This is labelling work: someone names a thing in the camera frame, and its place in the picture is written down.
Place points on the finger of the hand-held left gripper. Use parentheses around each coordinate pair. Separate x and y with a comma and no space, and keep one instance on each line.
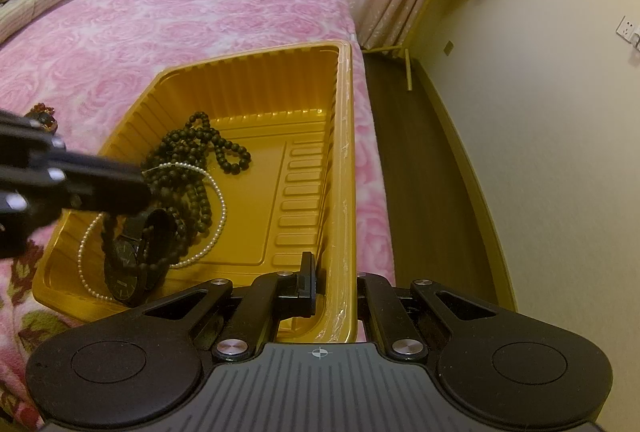
(110,202)
(100,174)

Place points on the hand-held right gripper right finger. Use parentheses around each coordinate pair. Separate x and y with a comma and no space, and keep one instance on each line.
(372,299)

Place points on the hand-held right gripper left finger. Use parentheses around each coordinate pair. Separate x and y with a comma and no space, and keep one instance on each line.
(309,284)

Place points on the black wristwatch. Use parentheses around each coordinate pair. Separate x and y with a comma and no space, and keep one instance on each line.
(127,267)

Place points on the yellow ribbed plastic tray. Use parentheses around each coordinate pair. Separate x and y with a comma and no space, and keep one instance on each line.
(280,152)

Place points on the pink floral blanket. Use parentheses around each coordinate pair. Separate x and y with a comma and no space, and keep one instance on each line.
(200,12)

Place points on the wooden stick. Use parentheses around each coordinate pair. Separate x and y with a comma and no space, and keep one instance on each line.
(408,70)

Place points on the small wall plate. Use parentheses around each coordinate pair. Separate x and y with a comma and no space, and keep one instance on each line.
(449,48)

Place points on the white wall socket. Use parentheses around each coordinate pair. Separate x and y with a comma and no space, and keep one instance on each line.
(627,30)

